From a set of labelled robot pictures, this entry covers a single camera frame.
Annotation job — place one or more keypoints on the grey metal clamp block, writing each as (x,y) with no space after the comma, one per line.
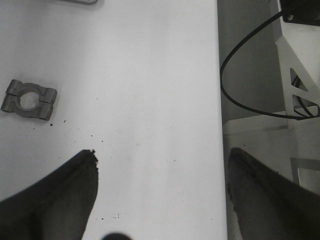
(29,100)

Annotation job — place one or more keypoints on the silver metal tray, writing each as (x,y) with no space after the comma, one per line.
(81,2)

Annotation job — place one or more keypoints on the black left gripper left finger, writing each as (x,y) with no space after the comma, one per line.
(56,207)

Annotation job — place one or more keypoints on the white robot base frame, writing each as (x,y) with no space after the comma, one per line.
(273,74)

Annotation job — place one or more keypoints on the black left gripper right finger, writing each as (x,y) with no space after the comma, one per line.
(268,206)

